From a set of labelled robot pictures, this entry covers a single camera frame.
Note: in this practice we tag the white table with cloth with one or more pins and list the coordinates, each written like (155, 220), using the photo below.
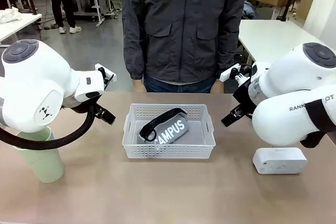
(15, 28)

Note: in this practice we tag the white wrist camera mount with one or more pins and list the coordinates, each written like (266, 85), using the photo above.
(106, 68)
(227, 75)

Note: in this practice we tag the person's right hand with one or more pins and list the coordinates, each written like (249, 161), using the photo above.
(139, 86)

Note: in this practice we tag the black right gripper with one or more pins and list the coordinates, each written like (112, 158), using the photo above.
(244, 93)

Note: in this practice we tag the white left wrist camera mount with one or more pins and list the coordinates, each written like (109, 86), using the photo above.
(106, 68)

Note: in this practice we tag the grey zip jacket torso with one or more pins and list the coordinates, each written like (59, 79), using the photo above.
(183, 24)

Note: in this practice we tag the person's left hand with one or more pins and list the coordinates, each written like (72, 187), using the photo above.
(218, 86)

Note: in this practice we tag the pale green plastic cup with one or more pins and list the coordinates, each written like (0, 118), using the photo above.
(47, 163)

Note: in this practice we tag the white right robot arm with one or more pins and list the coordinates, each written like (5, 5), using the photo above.
(283, 119)

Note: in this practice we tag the crumpled white cloth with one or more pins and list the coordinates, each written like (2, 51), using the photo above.
(9, 15)

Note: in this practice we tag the white perforated plastic basket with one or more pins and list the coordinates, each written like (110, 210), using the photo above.
(168, 153)

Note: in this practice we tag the large white side table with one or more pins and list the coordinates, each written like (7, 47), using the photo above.
(270, 35)

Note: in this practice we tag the person's right forearm grey sleeve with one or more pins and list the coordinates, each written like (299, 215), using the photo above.
(132, 61)

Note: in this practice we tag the blue jeans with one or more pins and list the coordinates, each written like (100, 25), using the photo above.
(178, 87)

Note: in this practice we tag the white rectangular box device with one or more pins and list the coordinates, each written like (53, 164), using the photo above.
(281, 161)

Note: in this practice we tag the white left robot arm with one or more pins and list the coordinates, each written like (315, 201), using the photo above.
(34, 77)

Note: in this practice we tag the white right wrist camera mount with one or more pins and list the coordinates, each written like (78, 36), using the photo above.
(227, 75)

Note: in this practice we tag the blue jacket on chair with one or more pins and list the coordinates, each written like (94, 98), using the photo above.
(249, 11)

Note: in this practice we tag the grey CAMPUS zipper pouch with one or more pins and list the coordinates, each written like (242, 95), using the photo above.
(173, 129)

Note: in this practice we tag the person's left forearm grey sleeve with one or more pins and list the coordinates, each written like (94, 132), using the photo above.
(225, 58)

